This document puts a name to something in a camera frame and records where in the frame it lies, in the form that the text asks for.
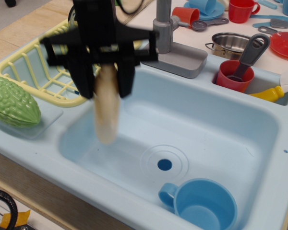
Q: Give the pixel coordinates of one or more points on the blue cup in sink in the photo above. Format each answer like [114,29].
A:
[202,202]

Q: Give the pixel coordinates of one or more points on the red mug upright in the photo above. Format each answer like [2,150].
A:
[239,11]

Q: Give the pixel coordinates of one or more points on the blue plate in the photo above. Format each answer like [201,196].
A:
[219,10]

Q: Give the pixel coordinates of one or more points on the grey measuring spoon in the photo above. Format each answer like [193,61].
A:
[200,25]

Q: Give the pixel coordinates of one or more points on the red plate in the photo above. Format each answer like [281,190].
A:
[279,43]

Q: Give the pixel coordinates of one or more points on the orange tape piece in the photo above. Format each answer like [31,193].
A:
[22,219]

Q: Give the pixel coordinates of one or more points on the grey black spatula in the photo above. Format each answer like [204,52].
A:
[255,47]

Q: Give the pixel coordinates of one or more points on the green bitter gourd toy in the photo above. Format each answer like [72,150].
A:
[17,107]

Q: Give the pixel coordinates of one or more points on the red cup lying down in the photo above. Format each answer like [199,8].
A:
[186,15]

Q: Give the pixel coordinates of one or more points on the steel pot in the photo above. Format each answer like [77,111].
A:
[228,45]

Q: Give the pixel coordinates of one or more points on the light blue toy sink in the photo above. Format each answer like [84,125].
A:
[171,130]

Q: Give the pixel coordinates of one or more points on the yellow drying rack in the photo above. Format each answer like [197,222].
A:
[51,86]

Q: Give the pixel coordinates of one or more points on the metal pot lid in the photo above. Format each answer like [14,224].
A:
[72,21]

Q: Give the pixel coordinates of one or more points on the grey utensil handle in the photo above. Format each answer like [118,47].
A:
[267,30]

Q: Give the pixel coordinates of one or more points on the black wheel top left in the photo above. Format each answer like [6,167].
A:
[10,3]

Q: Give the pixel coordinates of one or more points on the grey toy faucet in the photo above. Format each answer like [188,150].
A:
[176,58]

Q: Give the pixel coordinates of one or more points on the teal utensil top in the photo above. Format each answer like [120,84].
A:
[267,4]

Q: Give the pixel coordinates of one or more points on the red cup in holder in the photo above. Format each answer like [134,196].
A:
[226,70]

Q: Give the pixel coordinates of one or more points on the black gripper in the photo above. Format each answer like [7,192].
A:
[100,38]

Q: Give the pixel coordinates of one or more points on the yellow toy bottle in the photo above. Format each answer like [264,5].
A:
[271,95]

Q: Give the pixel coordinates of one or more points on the cream detergent bottle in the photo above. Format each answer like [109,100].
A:
[106,103]

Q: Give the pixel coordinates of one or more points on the blue cup on plate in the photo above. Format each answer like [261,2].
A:
[204,6]

